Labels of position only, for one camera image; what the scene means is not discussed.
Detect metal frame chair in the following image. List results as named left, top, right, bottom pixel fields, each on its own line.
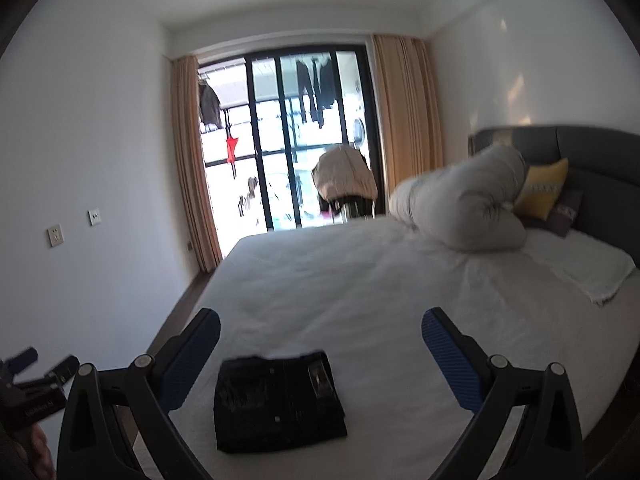
left=320, top=195, right=377, bottom=224

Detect purple pillow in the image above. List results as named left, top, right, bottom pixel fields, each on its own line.
left=546, top=189, right=585, bottom=239

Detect beige garment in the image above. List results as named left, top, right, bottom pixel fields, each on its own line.
left=311, top=144, right=379, bottom=202

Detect rolled white duvet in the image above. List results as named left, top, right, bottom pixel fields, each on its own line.
left=389, top=146, right=529, bottom=254

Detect beige curtain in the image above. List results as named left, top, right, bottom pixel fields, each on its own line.
left=169, top=56, right=224, bottom=274
left=372, top=34, right=446, bottom=217

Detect yellow pillow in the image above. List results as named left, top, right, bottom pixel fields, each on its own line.
left=514, top=157, right=570, bottom=221

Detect white bed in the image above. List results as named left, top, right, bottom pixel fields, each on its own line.
left=165, top=212, right=640, bottom=480

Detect dark grey bed headboard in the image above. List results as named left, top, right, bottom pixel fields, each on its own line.
left=472, top=125, right=640, bottom=252

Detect person's left hand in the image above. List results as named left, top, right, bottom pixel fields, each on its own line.
left=27, top=422, right=57, bottom=479

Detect hanging dark jacket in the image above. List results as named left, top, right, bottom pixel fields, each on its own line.
left=198, top=80, right=225, bottom=132

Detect black framed sliding glass door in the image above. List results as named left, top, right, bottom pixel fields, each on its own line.
left=192, top=42, right=387, bottom=257

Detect hanging dark clothes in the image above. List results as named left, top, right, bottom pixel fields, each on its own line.
left=295, top=56, right=336, bottom=129

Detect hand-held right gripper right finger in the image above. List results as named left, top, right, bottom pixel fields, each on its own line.
left=421, top=307, right=586, bottom=480

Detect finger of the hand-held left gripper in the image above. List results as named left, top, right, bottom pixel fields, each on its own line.
left=0, top=347, right=40, bottom=377
left=15, top=355, right=81, bottom=387

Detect black pants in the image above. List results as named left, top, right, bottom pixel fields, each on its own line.
left=214, top=351, right=348, bottom=455

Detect white folded towel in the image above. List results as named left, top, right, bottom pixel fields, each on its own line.
left=525, top=230, right=637, bottom=307

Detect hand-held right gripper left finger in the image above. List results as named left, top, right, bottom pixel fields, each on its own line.
left=56, top=308, right=222, bottom=480

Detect white washing machine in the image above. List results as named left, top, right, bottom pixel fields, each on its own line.
left=350, top=104, right=369, bottom=155

